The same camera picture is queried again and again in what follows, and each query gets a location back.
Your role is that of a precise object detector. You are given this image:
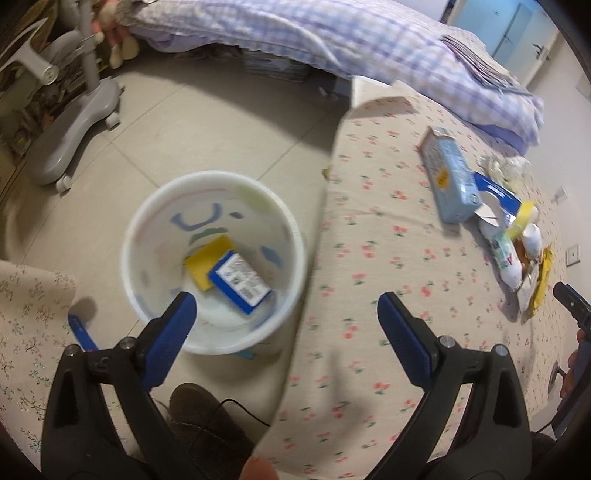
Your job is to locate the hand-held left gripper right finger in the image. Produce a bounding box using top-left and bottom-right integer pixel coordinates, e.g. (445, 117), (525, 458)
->
(377, 292), (533, 480)

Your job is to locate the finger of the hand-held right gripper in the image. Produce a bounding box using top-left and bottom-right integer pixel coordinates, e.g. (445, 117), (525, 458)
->
(553, 281), (591, 334)

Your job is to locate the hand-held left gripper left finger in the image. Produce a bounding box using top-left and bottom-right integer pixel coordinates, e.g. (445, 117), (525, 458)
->
(41, 291), (198, 480)

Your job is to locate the white plastic bin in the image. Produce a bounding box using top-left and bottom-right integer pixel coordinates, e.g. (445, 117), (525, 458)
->
(121, 171), (306, 357)

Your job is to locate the yellow wrapper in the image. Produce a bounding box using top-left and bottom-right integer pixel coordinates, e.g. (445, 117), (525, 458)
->
(517, 247), (554, 318)

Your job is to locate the yellow box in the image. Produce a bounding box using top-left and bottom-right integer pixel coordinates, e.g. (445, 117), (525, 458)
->
(185, 234), (237, 291)

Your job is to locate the small white bottle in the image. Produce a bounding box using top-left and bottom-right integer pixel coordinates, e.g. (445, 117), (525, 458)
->
(522, 223), (543, 260)

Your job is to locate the white plastic packet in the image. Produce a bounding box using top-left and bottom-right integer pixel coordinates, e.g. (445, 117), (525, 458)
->
(479, 217), (526, 294)

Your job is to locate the blue small box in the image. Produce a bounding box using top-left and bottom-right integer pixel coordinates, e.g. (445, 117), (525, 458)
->
(208, 250), (273, 316)

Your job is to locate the yellow white cup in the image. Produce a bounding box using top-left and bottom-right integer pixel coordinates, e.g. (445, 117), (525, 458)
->
(507, 200), (539, 240)

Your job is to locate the dark blue white box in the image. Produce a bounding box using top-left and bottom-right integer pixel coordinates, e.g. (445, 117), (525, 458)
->
(471, 171), (523, 228)

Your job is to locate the person's right hand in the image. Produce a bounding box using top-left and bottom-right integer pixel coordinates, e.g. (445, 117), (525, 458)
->
(560, 344), (585, 398)

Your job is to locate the person's left hand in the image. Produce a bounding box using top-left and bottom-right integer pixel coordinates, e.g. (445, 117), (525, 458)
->
(241, 456), (279, 480)

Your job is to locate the blue strip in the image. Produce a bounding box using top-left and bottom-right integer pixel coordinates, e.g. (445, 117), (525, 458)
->
(68, 314), (100, 352)

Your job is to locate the cherry print tablecloth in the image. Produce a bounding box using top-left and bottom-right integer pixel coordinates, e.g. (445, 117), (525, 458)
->
(252, 95), (591, 480)

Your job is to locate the brown shoe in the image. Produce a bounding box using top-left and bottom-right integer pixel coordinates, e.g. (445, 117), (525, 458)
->
(168, 382), (256, 480)

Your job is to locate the pale floral cloth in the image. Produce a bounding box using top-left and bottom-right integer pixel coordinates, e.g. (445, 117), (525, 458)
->
(0, 259), (100, 462)

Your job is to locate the grey wheeled chair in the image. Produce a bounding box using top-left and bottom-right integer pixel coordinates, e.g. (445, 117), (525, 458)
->
(0, 0), (124, 193)

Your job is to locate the grey striped cloth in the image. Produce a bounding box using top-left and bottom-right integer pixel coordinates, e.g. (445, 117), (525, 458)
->
(441, 34), (533, 97)

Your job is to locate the pink plush toy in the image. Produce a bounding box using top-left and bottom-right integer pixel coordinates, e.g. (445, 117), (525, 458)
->
(92, 0), (140, 70)

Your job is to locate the light blue door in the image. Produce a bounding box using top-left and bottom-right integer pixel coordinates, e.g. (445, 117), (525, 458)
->
(450, 0), (556, 62)

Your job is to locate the checkered purple blanket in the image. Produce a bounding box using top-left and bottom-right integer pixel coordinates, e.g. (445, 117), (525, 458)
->
(127, 0), (546, 156)

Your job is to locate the black cable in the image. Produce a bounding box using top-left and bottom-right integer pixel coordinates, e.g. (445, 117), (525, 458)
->
(216, 398), (271, 428)

